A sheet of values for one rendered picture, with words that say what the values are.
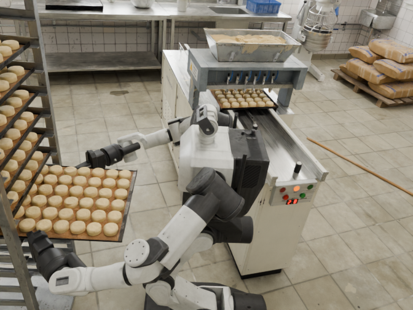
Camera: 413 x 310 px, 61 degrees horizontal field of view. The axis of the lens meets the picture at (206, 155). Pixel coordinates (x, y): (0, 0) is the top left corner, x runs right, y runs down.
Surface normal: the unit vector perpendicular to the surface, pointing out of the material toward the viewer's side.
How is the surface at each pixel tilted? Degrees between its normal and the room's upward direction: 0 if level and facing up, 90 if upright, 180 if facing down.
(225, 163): 42
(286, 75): 90
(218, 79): 90
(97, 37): 90
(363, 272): 0
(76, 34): 90
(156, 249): 32
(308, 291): 0
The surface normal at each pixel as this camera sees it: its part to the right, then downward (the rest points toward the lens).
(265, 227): 0.26, 0.58
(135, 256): -0.36, -0.59
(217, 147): 0.09, -0.82
